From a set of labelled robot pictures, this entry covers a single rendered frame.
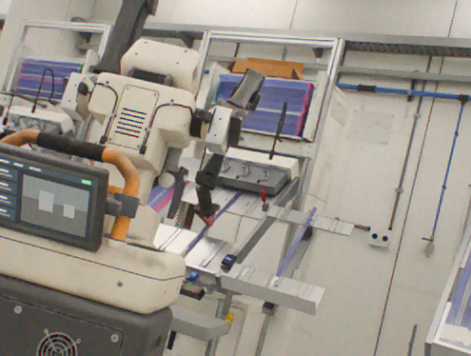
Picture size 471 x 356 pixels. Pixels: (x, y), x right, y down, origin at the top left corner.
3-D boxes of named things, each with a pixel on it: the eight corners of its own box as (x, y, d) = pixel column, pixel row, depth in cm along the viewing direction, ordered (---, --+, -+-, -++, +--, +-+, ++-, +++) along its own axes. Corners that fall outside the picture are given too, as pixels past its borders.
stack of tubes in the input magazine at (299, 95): (297, 136, 258) (311, 81, 261) (205, 122, 284) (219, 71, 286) (306, 144, 269) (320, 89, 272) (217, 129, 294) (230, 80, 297)
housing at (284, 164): (293, 193, 262) (290, 168, 254) (206, 175, 286) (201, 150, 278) (300, 184, 267) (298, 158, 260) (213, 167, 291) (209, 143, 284)
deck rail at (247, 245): (221, 288, 215) (219, 277, 211) (217, 287, 216) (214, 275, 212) (301, 187, 263) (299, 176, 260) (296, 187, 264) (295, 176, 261)
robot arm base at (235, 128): (201, 109, 161) (242, 119, 160) (209, 99, 168) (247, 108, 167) (198, 136, 166) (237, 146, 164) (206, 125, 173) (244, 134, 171)
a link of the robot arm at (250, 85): (247, 59, 207) (272, 71, 207) (233, 90, 215) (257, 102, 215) (214, 103, 170) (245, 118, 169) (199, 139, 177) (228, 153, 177)
